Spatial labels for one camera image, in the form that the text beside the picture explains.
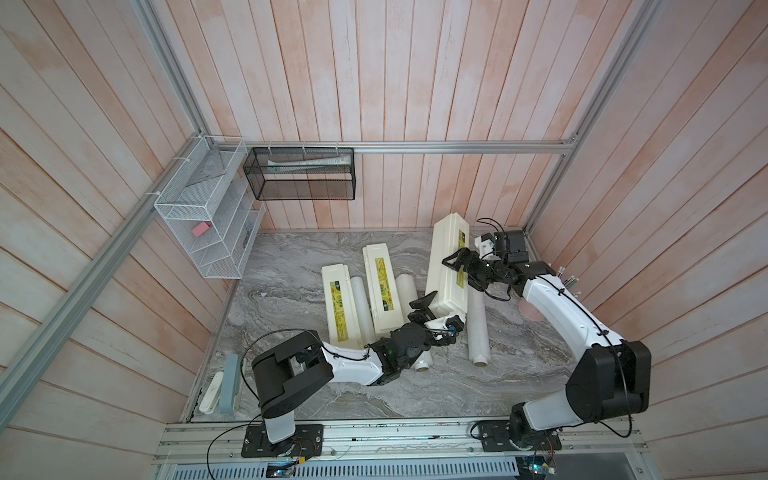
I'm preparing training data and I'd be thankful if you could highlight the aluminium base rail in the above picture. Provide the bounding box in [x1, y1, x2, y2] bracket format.
[152, 417, 650, 465]

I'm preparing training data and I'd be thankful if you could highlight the white wire mesh shelf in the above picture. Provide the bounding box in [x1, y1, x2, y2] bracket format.
[154, 134, 266, 280]

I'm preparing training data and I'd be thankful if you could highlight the pink eraser block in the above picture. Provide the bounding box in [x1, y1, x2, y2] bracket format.
[191, 221, 213, 238]

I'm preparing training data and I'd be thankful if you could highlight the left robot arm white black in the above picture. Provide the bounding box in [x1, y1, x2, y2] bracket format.
[251, 292, 465, 446]

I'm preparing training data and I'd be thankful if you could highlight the pencil holder with pencils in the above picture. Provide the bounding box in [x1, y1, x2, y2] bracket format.
[557, 266, 580, 297]

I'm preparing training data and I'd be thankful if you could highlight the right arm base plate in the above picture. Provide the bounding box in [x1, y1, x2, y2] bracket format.
[472, 420, 562, 452]

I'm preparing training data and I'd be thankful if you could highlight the white and teal brush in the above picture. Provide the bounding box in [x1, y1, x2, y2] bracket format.
[198, 354, 243, 415]

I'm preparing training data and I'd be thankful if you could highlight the plastic wrap roll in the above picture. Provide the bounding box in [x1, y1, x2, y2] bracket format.
[466, 289, 491, 367]
[350, 276, 376, 345]
[395, 274, 433, 372]

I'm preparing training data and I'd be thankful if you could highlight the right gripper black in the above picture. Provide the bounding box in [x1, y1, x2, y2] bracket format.
[442, 248, 507, 291]

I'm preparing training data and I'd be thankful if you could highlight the black wire mesh basket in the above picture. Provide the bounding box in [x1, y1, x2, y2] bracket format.
[243, 146, 357, 201]

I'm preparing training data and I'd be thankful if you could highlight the cream dispenser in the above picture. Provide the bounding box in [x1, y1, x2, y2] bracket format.
[363, 243, 404, 338]
[321, 264, 363, 350]
[424, 212, 471, 320]

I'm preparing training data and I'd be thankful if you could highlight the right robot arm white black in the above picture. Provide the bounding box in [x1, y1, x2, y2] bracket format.
[437, 247, 652, 450]

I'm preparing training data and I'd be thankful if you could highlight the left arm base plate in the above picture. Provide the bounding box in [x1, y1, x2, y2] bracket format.
[241, 424, 324, 459]

